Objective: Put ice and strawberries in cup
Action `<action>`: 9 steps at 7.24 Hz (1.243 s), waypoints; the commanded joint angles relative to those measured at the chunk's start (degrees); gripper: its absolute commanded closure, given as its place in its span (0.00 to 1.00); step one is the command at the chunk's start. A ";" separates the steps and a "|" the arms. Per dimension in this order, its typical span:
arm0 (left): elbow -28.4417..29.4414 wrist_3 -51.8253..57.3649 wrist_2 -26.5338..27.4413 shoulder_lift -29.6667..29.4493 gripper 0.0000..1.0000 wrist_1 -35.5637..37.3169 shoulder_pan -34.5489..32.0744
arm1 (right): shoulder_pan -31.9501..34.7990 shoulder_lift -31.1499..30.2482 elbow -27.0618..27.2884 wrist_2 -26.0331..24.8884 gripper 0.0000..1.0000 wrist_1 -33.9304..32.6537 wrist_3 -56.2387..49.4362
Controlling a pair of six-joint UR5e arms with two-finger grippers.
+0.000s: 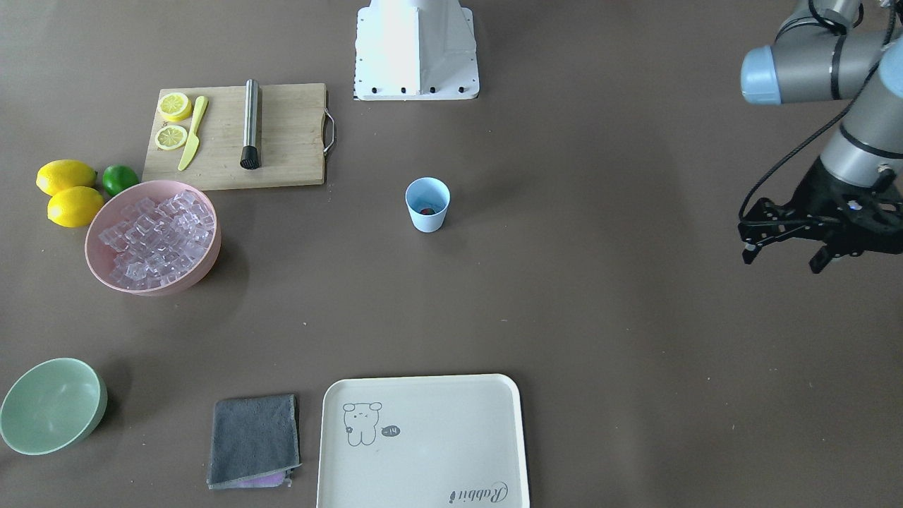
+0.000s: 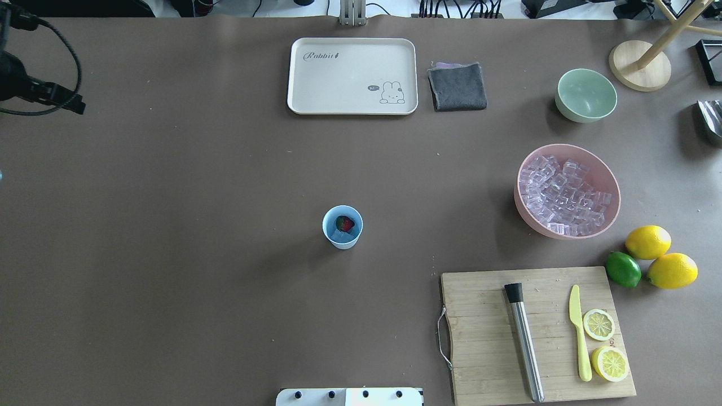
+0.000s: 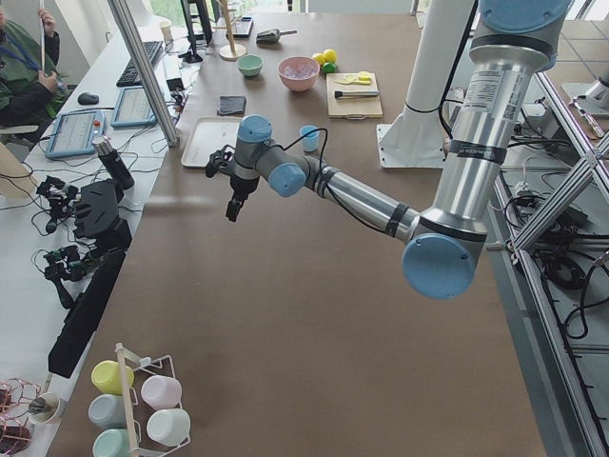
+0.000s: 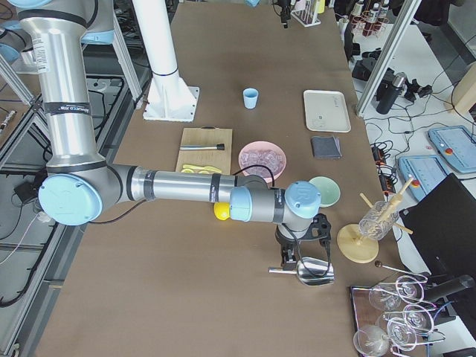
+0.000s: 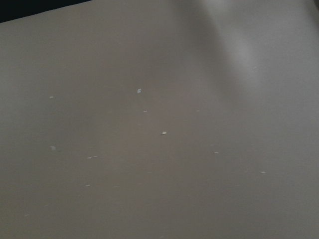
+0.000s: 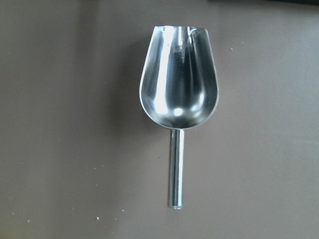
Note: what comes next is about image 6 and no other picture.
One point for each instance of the steel ice scoop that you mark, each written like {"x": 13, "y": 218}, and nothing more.
{"x": 178, "y": 90}

